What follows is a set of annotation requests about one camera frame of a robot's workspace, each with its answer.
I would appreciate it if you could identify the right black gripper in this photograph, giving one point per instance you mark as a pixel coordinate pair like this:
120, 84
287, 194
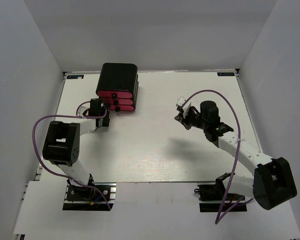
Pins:
185, 121

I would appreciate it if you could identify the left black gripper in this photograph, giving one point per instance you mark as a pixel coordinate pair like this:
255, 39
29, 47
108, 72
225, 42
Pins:
106, 121

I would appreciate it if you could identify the pink bottom drawer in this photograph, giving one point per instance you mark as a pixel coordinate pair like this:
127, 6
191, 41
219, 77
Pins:
120, 108

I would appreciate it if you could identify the pink drawer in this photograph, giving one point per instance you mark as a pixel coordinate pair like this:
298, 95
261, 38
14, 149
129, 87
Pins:
120, 108
118, 101
110, 93

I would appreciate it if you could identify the pink top drawer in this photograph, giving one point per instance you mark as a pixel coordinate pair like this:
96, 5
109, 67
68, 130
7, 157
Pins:
110, 93

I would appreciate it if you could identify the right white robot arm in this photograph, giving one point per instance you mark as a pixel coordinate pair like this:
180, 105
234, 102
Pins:
271, 183

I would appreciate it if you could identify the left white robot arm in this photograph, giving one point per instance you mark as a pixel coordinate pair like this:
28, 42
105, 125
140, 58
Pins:
62, 142

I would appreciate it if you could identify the black drawer cabinet shell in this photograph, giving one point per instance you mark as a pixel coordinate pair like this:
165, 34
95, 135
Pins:
119, 77

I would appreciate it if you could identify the left blue corner label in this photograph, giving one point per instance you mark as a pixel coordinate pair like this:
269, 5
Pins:
75, 77

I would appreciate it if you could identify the blue corner label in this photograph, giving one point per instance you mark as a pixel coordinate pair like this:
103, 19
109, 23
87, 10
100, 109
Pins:
226, 74
75, 77

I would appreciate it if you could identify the right blue corner label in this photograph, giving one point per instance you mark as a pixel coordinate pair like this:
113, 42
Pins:
226, 74

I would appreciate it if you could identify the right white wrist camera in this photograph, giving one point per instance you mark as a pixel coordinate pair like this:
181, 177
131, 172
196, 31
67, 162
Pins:
183, 105

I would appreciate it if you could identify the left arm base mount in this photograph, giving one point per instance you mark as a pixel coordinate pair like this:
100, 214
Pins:
78, 199

